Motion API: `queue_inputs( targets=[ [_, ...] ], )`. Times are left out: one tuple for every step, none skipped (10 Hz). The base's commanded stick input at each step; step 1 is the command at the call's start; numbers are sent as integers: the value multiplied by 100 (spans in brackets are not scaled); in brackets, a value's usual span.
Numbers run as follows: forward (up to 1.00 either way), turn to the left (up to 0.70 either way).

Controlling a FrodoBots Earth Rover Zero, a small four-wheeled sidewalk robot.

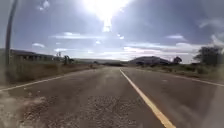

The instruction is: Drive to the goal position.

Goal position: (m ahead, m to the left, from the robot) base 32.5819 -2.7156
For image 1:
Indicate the distant low ridge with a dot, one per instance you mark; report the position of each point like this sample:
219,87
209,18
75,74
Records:
100,61

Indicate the grey asphalt road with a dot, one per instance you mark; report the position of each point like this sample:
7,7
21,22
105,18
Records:
100,93

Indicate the dark rounded hill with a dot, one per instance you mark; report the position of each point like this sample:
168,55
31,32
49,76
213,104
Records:
150,60

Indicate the dark bush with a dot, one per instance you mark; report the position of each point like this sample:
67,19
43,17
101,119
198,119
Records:
67,60

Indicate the yellow painted centre line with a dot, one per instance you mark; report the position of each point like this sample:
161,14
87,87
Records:
146,100

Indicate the dry grass verge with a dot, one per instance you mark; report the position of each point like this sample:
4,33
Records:
33,71
186,70

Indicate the white painted edge line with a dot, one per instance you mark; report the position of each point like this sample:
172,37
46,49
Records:
206,81
33,82

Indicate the low building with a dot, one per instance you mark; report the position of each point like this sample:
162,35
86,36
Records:
30,56

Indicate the large dark tree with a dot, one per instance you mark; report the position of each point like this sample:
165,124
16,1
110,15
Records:
210,56

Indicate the dark pole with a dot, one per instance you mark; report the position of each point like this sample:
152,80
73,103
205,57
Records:
9,36

